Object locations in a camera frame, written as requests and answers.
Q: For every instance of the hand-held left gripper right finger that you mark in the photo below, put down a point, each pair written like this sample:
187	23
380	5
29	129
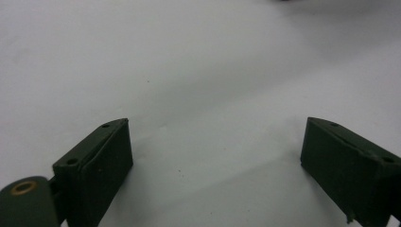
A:
350	164

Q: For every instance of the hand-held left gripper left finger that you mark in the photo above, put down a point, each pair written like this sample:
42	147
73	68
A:
94	170

